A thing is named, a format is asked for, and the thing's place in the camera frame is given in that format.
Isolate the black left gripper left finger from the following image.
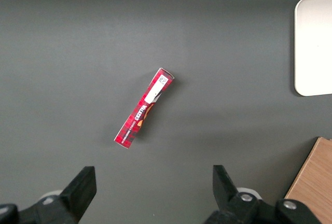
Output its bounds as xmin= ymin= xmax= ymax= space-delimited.
xmin=0 ymin=166 xmax=98 ymax=224

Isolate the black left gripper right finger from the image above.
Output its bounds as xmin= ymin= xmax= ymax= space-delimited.
xmin=204 ymin=164 xmax=322 ymax=224

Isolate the wooden drawer cabinet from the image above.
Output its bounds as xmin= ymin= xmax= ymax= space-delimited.
xmin=284 ymin=136 xmax=332 ymax=224

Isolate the red tartan shortbread box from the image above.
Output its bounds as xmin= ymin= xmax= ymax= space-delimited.
xmin=114 ymin=67 xmax=175 ymax=149

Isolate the beige plastic tray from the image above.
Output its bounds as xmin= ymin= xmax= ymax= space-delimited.
xmin=294 ymin=0 xmax=332 ymax=96

